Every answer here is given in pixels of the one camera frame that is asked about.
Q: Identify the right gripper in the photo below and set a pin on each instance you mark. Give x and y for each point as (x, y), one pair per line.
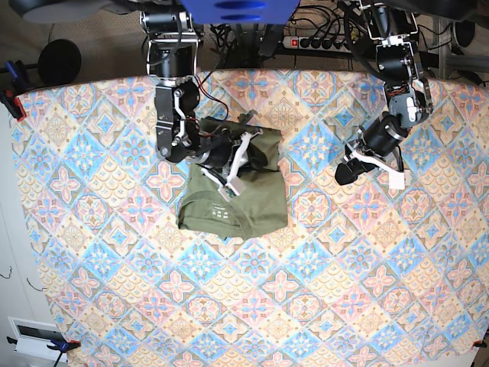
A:
(226, 148)

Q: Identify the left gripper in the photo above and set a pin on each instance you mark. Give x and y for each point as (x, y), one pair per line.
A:
(371, 147)

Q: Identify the green t-shirt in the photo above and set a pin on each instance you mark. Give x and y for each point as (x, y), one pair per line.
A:
(261, 209)

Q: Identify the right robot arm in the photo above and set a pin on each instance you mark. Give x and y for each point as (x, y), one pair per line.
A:
(171, 57)

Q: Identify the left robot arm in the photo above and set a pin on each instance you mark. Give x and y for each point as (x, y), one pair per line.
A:
(406, 90)

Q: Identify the patterned tablecloth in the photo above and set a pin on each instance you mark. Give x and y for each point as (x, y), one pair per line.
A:
(361, 275)

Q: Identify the white power strip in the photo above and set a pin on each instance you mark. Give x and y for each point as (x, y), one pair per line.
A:
(315, 44)

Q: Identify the orange clamp bottom right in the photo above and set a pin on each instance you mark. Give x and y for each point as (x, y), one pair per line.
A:
(481, 344)

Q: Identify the black round stool base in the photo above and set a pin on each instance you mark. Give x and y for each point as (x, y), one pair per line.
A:
(59, 63)

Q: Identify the blue orange clamp top left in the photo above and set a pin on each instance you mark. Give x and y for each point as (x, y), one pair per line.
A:
(9, 97)

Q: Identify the blue orange clamp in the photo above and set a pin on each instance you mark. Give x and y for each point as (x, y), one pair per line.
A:
(63, 346)
(9, 97)

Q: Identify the blue orange clamp bottom left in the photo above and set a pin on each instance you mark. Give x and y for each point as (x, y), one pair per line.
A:
(63, 346)

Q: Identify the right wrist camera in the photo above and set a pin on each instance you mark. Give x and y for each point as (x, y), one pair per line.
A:
(235, 187)

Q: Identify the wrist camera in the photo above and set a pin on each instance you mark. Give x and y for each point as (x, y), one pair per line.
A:
(235, 187)
(399, 180)

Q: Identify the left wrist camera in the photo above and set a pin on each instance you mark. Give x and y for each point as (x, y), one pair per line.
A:
(399, 180)

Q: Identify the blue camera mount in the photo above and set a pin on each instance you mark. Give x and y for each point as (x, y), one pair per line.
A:
(240, 11)

